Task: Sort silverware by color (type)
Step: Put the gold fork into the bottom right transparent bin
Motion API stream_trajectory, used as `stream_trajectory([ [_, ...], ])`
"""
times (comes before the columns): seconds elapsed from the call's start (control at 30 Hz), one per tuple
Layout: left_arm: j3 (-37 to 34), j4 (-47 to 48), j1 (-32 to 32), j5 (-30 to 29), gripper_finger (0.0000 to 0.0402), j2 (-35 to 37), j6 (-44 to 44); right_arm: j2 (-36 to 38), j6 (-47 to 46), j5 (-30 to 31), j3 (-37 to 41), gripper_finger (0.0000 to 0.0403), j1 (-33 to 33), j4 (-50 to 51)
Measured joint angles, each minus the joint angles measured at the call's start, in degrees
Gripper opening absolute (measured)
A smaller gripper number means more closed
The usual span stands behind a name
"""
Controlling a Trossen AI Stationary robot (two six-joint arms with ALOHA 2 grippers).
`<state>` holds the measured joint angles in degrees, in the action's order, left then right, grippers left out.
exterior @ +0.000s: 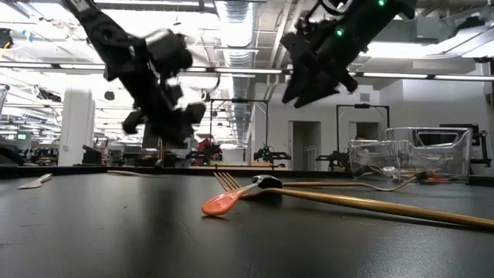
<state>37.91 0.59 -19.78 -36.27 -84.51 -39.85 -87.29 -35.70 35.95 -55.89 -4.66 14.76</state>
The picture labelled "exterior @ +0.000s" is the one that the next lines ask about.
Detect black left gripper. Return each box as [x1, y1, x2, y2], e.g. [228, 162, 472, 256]
[122, 73, 208, 147]

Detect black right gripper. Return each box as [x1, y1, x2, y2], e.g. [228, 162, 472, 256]
[281, 19, 371, 110]

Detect gold knife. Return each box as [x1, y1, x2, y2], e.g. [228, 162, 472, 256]
[17, 173, 53, 191]
[107, 169, 151, 178]

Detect gold fork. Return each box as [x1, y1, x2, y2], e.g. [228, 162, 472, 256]
[283, 171, 430, 193]
[213, 171, 494, 232]

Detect red and black machine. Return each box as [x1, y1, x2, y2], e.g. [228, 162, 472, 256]
[195, 137, 224, 165]

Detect ceiling light strip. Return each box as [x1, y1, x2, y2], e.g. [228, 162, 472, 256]
[192, 67, 283, 75]
[362, 72, 494, 83]

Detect black robot green lights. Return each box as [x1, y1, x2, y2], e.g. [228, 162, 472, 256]
[252, 144, 293, 164]

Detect white round pillar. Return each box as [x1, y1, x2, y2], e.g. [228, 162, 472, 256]
[57, 86, 96, 168]

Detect clear plastic bin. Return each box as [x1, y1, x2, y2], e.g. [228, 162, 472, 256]
[348, 126, 475, 183]

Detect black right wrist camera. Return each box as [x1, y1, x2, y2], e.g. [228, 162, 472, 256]
[280, 29, 310, 59]

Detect black gantry frame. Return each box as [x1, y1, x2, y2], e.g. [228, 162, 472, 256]
[209, 98, 270, 168]
[335, 103, 391, 173]

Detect silver ventilation duct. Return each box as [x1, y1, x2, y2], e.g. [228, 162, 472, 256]
[214, 0, 256, 150]

